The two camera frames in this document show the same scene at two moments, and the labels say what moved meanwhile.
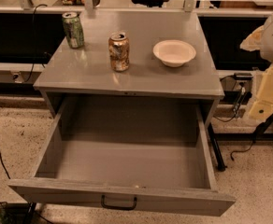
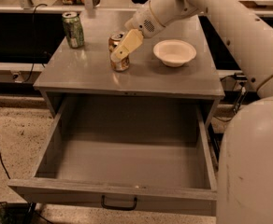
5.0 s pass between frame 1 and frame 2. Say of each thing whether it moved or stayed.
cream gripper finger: moved
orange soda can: stayed
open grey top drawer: stayed
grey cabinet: stayed
